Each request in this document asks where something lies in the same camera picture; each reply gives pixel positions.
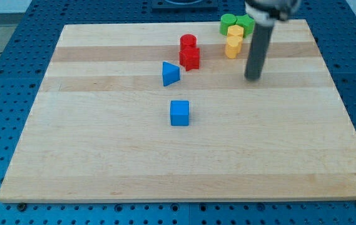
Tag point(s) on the green star block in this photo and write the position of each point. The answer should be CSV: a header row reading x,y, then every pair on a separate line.
x,y
247,23

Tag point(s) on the blue cube block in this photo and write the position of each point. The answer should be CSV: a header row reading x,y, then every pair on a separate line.
x,y
179,112

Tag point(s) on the red cylinder block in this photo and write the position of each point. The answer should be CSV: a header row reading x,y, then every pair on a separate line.
x,y
188,41

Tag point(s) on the wooden board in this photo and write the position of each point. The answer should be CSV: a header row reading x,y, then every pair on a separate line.
x,y
99,130

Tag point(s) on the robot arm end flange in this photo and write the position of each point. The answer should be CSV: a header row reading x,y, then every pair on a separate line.
x,y
267,12

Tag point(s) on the green cylinder block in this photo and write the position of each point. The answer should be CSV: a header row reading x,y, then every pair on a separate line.
x,y
226,21

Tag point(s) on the red star block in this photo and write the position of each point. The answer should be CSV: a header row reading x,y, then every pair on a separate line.
x,y
190,58

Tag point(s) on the yellow heart block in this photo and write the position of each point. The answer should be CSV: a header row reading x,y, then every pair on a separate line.
x,y
233,46

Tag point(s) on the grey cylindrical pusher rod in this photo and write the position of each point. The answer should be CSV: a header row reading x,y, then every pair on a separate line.
x,y
258,52

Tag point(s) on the yellow hexagon block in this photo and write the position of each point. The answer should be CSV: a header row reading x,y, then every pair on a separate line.
x,y
235,30

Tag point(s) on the blue triangle block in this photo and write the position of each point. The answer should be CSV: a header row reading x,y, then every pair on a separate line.
x,y
170,73

